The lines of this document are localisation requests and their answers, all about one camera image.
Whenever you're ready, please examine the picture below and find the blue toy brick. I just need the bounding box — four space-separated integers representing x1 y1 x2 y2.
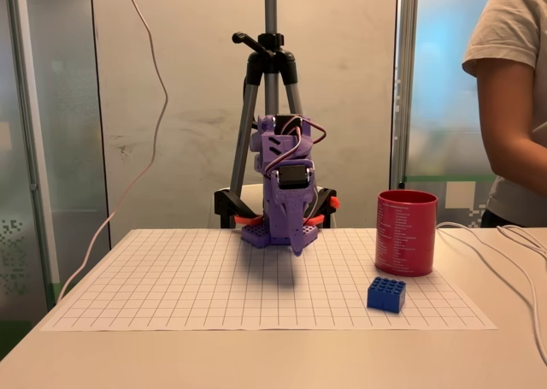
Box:
366 276 407 315

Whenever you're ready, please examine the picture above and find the red cup with white print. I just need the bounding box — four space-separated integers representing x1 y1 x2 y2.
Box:
374 189 439 277

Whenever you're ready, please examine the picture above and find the white grid paper mat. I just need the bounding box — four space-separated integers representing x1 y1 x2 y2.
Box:
40 228 499 333

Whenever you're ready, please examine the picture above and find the grey and black tripod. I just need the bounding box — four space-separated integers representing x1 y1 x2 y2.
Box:
229 0 306 193

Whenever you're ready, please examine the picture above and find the person torso in beige shirt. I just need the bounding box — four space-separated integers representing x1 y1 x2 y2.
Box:
462 0 547 228

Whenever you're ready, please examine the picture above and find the black clamp with orange handle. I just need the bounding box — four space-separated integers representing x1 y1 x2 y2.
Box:
213 186 262 230
308 186 343 230

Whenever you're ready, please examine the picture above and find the red brown servo wire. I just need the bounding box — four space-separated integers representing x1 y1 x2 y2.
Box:
263 115 328 180

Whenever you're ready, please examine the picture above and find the grey metal frame post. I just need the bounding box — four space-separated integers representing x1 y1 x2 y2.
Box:
4 0 60 287
389 0 421 190

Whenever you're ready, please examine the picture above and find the white hanging cable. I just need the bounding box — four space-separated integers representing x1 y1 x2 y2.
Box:
56 0 169 303

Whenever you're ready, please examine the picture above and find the white cable on table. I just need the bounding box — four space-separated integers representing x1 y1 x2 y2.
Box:
495 224 547 257
435 221 547 367

